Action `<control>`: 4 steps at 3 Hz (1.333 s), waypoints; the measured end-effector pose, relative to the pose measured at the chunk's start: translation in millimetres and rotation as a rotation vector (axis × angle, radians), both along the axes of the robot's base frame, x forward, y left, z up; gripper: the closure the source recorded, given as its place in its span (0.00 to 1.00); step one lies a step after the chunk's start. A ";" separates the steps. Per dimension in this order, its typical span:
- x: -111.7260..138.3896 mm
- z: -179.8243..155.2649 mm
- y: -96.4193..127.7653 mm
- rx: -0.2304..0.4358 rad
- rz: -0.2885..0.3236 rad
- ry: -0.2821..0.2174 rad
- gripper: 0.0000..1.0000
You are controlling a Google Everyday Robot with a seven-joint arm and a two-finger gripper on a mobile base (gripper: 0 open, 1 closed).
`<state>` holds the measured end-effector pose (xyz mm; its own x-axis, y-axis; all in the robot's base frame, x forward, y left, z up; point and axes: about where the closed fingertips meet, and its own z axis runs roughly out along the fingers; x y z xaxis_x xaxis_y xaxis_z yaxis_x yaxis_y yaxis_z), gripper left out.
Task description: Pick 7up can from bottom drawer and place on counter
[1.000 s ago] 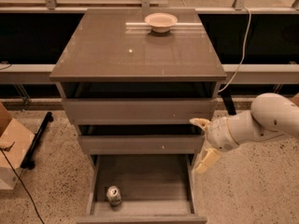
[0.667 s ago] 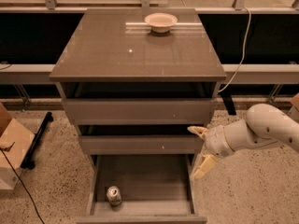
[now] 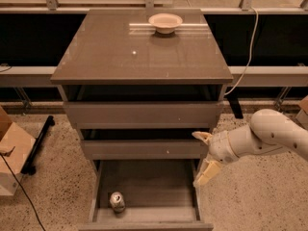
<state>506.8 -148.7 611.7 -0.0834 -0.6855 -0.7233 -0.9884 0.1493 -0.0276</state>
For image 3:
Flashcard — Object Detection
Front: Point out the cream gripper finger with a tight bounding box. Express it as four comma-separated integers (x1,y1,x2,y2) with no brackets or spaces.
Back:
193,154,222,187
192,131,213,144

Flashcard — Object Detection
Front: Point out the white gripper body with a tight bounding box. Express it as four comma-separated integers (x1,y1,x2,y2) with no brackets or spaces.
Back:
209,131,239,164

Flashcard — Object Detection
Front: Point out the silver 7up can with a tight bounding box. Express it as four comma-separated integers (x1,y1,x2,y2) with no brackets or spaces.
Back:
110,192,125,213

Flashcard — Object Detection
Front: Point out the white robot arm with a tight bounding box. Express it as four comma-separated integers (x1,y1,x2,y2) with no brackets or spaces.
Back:
192,109,308,188

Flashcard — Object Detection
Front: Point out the bottom open grey drawer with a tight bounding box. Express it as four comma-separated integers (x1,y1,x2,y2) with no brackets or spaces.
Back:
78,160,213,231

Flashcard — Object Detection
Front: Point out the grey drawer cabinet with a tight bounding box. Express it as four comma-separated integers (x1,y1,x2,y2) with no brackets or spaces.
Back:
50,8,234,231

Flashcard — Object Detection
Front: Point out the middle grey drawer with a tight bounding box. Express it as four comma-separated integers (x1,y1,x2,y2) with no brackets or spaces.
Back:
81,140,208,160

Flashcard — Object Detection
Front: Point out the top grey drawer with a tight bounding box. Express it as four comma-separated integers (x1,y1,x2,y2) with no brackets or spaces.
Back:
64,102,223,129

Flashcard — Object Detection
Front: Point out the cardboard box right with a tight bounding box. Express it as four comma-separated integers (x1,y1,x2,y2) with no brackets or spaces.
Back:
295,95,308,130

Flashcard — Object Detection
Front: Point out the cardboard box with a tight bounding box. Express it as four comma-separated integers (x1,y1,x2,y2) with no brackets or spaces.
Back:
0,107,36,196
295,95,308,130

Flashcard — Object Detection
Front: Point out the white bowl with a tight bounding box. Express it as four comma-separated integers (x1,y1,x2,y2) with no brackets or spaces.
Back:
148,13,183,35

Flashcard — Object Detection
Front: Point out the black bar on floor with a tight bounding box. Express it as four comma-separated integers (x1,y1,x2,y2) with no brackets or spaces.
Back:
21,115,55,175

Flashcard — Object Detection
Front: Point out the cardboard box left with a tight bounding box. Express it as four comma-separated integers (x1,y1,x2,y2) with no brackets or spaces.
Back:
0,107,36,196

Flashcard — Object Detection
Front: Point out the white cable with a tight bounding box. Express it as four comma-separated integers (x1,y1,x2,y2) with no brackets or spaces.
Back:
223,7,260,97

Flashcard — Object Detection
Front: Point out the metal window rail frame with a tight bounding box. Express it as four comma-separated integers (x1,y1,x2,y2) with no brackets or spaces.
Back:
1,0,307,88

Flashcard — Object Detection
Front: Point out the black cable on floor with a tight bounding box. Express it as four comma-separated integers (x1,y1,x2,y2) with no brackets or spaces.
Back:
0,152,47,231

